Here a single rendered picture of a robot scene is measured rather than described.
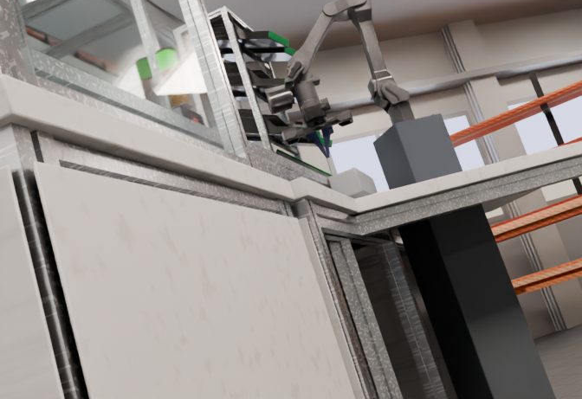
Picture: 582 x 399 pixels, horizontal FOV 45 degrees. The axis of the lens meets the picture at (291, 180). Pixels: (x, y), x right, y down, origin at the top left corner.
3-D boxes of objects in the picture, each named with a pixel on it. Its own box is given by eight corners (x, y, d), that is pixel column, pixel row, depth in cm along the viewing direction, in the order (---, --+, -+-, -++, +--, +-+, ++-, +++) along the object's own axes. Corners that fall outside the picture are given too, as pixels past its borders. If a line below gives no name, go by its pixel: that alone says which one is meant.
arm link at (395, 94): (406, 110, 190) (397, 88, 191) (412, 99, 181) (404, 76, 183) (383, 117, 189) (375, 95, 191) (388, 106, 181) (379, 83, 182)
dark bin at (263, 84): (304, 93, 223) (306, 69, 223) (285, 86, 211) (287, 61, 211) (229, 93, 235) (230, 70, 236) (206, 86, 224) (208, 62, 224)
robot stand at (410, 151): (468, 185, 177) (441, 112, 181) (422, 198, 171) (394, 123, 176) (442, 201, 189) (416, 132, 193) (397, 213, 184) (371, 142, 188)
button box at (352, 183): (380, 199, 180) (372, 176, 181) (363, 191, 160) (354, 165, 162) (354, 209, 182) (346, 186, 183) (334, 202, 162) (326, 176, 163)
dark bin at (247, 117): (320, 139, 219) (321, 116, 219) (301, 135, 208) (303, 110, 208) (242, 136, 232) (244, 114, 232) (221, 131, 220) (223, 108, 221)
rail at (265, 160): (371, 226, 195) (358, 189, 197) (261, 196, 111) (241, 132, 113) (352, 233, 197) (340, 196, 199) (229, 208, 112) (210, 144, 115)
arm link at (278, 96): (300, 67, 192) (259, 80, 191) (302, 55, 184) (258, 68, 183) (314, 106, 189) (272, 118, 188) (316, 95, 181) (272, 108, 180)
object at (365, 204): (653, 134, 169) (649, 124, 169) (316, 223, 136) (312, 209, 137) (492, 211, 232) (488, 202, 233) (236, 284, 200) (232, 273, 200)
